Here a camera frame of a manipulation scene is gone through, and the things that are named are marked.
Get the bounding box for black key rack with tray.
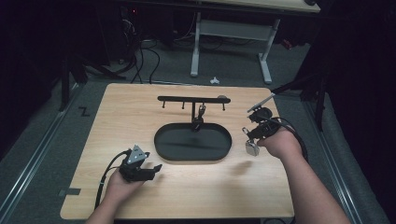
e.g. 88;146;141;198
153;94;233;162

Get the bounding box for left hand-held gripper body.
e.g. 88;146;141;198
119;144;151;183

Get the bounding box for right hand-held gripper black cable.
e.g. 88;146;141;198
269;116;310;163

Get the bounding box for left hand-held gripper black cable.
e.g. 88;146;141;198
93;148;132;210

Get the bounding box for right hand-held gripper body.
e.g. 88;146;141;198
247;92;282;140

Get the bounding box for grey tape strip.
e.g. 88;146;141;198
58;188;82;198

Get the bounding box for black floor cables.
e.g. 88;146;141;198
130;38;162;85

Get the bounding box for hand-held gripper black cable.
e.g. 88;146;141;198
269;116;310;163
93;148;132;210

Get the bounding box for black metal stand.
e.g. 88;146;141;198
271;73;328;132
58;54;127;112

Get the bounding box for person's left hand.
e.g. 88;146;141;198
104;169;145;205

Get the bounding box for metal floor rail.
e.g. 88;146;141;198
303;101;365;224
0;83;85;218

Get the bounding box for person's right hand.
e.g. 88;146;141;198
257;125;304;161

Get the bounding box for black car key fob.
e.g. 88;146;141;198
191;105;207;132

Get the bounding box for white metal desk frame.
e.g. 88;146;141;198
190;0;321;85

